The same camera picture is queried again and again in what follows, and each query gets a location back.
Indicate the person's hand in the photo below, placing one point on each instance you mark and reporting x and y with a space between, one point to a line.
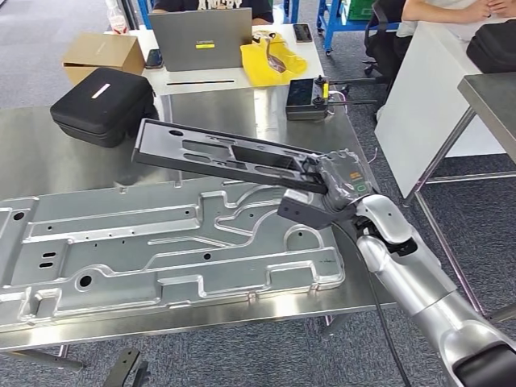
504 5
482 9

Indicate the right robot hand grey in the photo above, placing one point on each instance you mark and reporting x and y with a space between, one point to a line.
346 176

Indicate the person's forearm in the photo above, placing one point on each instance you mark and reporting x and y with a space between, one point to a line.
439 12

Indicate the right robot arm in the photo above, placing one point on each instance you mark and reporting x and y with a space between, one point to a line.
423 283

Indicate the stainless steel workbench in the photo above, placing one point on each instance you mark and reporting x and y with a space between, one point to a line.
222 112

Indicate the black case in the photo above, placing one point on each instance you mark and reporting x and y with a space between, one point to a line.
496 48
100 107

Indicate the person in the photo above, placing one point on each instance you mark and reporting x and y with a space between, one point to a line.
258 8
427 24

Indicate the stainless steel table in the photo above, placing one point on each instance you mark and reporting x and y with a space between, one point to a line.
492 101

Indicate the black remote controller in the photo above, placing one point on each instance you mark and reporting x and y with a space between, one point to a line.
302 99

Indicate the white cabinet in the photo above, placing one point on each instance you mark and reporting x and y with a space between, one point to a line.
423 107

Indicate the black chair base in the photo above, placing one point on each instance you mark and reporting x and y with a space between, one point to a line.
382 42

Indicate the blue metal cart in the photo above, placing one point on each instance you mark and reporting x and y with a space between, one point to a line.
330 21

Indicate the green box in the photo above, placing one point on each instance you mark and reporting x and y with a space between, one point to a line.
358 9

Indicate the white table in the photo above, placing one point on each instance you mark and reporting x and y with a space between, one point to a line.
181 77

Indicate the grey laptop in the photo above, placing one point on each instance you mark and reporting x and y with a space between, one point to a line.
201 32

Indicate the grey moulded fixture tray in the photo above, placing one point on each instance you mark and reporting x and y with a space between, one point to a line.
121 240

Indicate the clear plastic bottle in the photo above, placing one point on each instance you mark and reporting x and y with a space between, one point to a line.
117 18

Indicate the brown cardboard box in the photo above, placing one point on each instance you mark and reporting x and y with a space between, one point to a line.
100 53

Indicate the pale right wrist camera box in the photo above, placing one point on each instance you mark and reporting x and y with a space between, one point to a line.
306 211

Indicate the blue metal post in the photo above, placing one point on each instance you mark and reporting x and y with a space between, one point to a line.
291 10
144 13

